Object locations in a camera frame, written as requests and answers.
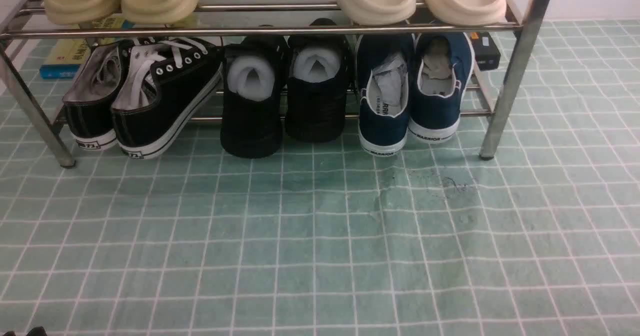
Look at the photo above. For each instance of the black canvas sneaker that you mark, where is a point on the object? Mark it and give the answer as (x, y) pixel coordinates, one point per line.
(87, 103)
(166, 82)

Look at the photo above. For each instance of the metal shoe rack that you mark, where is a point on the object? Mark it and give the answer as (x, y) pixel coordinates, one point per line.
(524, 25)

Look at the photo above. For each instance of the black shoe right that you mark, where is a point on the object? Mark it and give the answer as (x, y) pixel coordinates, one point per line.
(320, 74)

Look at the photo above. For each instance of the black shoe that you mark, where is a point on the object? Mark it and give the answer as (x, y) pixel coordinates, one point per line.
(320, 74)
(255, 73)

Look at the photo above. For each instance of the black shoe left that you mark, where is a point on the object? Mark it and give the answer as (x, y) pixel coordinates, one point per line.
(255, 73)

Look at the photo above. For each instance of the navy slip-on shoe left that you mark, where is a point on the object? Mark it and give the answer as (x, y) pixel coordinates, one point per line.
(382, 70)

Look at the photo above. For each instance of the navy slip-on shoe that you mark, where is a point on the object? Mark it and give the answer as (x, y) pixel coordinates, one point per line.
(382, 70)
(440, 72)

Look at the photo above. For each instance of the navy slip-on shoe right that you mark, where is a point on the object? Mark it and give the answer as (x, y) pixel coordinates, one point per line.
(440, 72)

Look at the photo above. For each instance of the small black box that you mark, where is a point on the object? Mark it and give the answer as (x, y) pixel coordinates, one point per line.
(487, 53)

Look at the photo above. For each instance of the yellow and blue book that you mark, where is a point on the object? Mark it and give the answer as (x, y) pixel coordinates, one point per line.
(68, 55)

